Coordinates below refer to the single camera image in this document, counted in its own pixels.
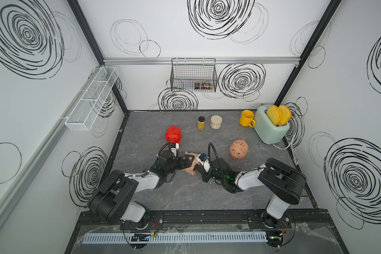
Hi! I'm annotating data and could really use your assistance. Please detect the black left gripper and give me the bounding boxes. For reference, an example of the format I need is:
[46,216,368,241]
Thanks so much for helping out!
[164,156,194,177]

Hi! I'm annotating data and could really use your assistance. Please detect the light pink piggy bank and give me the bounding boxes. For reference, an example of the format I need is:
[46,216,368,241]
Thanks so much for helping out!
[183,151,200,176]

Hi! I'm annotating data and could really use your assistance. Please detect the red piggy bank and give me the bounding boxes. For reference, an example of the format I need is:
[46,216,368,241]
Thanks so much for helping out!
[165,126,182,144]

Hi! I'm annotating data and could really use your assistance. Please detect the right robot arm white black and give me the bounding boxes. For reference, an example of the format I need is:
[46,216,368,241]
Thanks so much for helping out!
[195,158,306,228]

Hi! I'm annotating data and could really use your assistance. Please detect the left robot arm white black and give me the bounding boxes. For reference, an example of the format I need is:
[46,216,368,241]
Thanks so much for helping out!
[87,148,199,229]

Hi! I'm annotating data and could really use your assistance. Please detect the dark pink piggy bank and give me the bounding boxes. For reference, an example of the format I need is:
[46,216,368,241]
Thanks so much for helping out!
[229,140,249,159]

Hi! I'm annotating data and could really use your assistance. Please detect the yellow spice jar black lid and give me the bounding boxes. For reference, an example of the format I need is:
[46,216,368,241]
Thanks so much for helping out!
[197,116,205,131]

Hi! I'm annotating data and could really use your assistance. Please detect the yellow mug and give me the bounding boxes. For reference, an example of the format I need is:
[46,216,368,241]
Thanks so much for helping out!
[239,110,256,128]

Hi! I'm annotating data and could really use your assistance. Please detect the mint green toaster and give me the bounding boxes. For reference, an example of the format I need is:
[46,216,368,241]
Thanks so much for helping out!
[254,104,290,145]

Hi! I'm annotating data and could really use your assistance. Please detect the yellow toast slice left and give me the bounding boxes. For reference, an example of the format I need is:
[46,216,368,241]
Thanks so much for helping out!
[266,105,282,126]

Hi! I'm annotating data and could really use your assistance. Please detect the yellow toast slice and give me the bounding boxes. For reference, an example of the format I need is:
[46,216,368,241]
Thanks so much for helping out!
[266,105,282,126]
[278,105,292,126]

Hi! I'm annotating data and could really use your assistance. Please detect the small items in basket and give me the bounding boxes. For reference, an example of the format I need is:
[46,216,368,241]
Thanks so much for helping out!
[194,83,214,91]

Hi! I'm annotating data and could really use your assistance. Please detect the yellow toast slice right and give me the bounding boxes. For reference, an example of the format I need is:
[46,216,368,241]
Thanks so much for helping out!
[278,105,292,126]

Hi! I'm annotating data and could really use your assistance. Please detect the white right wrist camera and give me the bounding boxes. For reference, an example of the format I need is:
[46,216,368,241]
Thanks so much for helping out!
[197,153,211,173]

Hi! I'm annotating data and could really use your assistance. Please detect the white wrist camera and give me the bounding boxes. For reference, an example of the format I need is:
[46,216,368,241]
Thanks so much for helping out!
[170,142,179,158]
[197,153,211,173]

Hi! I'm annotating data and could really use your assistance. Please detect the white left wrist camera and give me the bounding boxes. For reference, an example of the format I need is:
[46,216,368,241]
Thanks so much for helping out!
[170,142,179,158]

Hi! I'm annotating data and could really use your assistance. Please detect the white slotted cable duct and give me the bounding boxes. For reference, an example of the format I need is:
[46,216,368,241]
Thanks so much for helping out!
[82,232,268,244]

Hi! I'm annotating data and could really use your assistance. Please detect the white toaster cable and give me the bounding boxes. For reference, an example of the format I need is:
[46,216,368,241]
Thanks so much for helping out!
[272,131,300,166]

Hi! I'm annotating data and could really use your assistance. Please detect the black wire basket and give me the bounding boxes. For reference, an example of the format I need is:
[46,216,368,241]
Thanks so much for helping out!
[170,63,218,93]

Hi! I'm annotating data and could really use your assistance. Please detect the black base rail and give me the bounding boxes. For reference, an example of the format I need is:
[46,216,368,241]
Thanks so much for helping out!
[79,208,332,231]

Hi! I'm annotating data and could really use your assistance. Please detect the aluminium wall rail back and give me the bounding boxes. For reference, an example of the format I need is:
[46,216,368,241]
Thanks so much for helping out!
[103,57,301,66]

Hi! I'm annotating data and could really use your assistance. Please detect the aluminium wall rail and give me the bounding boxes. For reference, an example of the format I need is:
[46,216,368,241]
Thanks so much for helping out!
[103,57,301,66]
[0,64,97,227]

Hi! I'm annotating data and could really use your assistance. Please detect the white wire shelf basket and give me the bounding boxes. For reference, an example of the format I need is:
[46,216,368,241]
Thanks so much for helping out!
[65,66,119,131]

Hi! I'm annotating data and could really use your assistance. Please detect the aluminium wall rail left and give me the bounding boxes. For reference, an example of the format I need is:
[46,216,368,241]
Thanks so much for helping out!
[0,64,97,227]

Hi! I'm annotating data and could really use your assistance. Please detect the black corner frame post left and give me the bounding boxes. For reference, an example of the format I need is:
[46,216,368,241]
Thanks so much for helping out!
[67,0,130,116]

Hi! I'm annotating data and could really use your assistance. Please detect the black corner frame post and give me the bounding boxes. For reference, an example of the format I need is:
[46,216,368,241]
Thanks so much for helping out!
[274,0,342,106]
[67,0,130,116]

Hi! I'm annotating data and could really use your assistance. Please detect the black corner frame post right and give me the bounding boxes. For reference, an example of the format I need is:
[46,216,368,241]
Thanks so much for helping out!
[274,0,342,106]

